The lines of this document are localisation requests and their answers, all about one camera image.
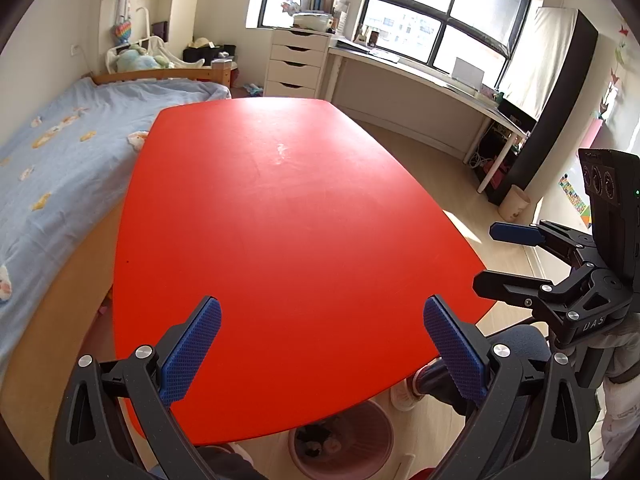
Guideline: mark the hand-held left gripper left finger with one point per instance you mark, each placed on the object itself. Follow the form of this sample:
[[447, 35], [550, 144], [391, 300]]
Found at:
[[192, 350]]

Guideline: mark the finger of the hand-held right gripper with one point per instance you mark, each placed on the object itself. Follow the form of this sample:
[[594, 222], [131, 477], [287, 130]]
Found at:
[[515, 233], [505, 285]]

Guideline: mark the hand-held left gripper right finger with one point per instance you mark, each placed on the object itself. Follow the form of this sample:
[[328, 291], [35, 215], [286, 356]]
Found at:
[[455, 350]]

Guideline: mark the pink trash bin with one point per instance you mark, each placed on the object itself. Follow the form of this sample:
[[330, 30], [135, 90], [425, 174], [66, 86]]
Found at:
[[372, 440]]

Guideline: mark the person's right hand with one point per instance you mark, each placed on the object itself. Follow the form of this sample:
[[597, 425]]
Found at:
[[625, 355]]

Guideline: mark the beige wastebasket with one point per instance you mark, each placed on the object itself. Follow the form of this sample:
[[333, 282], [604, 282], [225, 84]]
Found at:
[[515, 202]]

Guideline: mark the person's left leg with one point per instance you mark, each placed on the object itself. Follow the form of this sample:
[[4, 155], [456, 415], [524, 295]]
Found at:
[[230, 467]]

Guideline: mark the red plastic object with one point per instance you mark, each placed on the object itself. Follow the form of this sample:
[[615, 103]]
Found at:
[[425, 474]]

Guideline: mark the tall black cabinet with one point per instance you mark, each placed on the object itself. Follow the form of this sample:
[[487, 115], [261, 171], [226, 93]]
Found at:
[[565, 110]]

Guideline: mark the white box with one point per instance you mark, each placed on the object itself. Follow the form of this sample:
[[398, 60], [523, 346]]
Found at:
[[468, 72]]

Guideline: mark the white printed cloth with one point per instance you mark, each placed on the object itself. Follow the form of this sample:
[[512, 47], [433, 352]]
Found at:
[[622, 420]]

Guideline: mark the white desk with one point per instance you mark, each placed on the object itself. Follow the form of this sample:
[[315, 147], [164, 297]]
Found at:
[[425, 77]]

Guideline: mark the white cloth cover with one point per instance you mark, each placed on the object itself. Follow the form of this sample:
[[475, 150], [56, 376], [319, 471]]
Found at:
[[540, 55]]

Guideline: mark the light blue bed blanket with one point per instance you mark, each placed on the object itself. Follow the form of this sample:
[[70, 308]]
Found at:
[[75, 160]]

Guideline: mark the white drawer unit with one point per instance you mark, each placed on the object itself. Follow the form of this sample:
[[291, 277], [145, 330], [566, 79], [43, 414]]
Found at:
[[295, 67]]

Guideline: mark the bed with blue sheet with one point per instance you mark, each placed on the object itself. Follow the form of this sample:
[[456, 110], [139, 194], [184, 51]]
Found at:
[[165, 74]]

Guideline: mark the white basin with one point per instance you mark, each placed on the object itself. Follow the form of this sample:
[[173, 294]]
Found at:
[[312, 21]]

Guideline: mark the black storage box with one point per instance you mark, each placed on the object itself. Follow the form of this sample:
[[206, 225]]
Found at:
[[207, 56]]

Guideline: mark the light blue plush toy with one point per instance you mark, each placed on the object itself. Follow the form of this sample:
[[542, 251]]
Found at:
[[137, 60]]

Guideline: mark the straw hat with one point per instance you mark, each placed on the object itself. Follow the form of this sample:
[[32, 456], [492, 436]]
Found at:
[[202, 43]]

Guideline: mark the rainbow bubble toy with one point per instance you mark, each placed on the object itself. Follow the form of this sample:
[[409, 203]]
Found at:
[[123, 31]]

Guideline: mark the colourful wall poster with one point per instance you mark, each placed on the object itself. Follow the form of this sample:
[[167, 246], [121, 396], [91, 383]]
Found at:
[[575, 197]]

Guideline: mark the white metal bed rail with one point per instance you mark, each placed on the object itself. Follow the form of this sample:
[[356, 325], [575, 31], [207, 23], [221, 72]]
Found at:
[[150, 40]]

